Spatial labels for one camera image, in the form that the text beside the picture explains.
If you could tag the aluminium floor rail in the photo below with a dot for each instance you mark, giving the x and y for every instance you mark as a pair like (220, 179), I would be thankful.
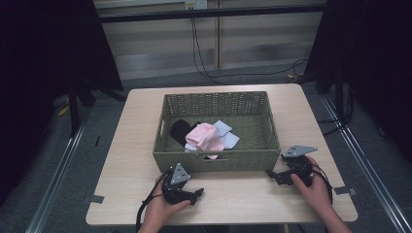
(55, 181)
(369, 174)

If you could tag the yellow floor tape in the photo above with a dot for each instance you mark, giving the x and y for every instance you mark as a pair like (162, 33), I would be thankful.
(63, 110)

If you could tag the black sock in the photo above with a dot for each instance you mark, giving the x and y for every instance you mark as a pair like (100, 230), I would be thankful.
(178, 130)

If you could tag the grey tape strip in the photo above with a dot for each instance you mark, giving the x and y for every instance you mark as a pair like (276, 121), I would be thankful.
(345, 191)
(96, 199)

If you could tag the black metal stand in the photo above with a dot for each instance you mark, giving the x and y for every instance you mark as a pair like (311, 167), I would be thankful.
(339, 97)
(74, 110)

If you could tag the large black curtain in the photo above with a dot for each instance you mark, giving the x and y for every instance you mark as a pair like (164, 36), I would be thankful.
(39, 81)
(372, 64)

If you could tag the person's right hand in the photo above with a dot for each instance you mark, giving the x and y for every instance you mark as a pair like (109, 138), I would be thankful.
(315, 192)

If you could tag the white wall socket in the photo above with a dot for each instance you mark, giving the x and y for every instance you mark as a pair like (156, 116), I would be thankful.
(196, 4)

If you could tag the person's left hand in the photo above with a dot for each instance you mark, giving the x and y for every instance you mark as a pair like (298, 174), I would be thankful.
(160, 208)

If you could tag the green woven basket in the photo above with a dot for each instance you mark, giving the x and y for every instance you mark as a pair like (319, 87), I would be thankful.
(246, 129)

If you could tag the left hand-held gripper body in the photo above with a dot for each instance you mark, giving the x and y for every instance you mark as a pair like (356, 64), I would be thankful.
(176, 189)

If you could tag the black horizontal bar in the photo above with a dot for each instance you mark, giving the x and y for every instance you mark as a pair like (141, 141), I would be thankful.
(210, 13)

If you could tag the wooden vertical post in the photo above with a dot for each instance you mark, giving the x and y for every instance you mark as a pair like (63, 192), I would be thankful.
(218, 35)

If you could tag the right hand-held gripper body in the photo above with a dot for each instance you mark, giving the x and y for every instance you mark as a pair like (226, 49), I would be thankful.
(299, 163)

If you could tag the pink sock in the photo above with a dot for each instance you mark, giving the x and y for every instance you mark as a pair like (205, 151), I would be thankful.
(204, 137)

